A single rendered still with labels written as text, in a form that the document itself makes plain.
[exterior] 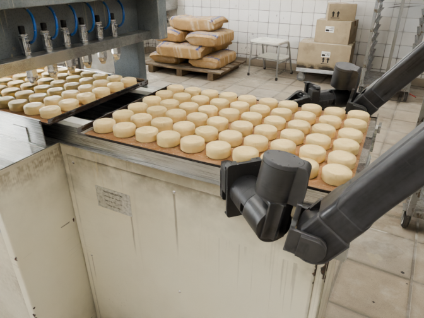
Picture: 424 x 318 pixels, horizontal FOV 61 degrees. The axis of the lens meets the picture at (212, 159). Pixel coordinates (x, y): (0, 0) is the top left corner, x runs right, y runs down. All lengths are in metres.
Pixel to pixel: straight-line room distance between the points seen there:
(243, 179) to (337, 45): 4.03
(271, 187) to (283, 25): 4.75
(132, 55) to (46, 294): 0.83
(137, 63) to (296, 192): 0.99
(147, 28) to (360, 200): 0.99
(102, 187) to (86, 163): 0.07
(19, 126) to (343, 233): 0.80
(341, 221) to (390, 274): 1.42
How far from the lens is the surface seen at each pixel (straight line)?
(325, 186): 0.65
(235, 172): 0.59
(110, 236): 1.05
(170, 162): 0.79
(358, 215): 0.50
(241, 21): 5.42
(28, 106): 1.04
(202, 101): 0.97
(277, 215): 0.52
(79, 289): 1.26
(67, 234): 1.12
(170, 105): 0.95
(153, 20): 1.30
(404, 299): 1.82
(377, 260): 1.96
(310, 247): 0.51
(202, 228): 0.83
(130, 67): 1.41
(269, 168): 0.49
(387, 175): 0.49
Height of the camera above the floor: 1.23
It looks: 28 degrees down
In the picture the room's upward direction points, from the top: straight up
